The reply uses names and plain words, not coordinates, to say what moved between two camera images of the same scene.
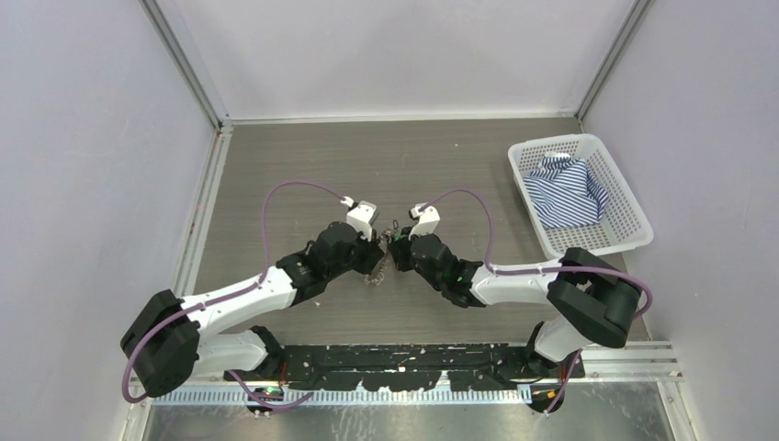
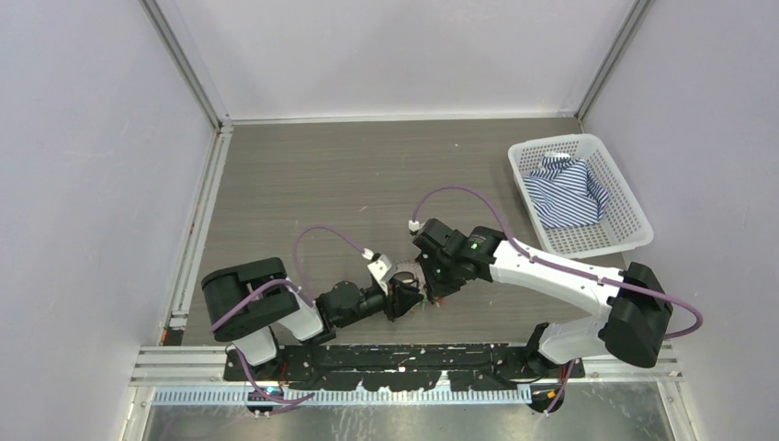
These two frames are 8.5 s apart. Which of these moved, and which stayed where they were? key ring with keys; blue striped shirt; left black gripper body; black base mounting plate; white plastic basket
Moved: left black gripper body; key ring with keys
Stayed: white plastic basket; blue striped shirt; black base mounting plate
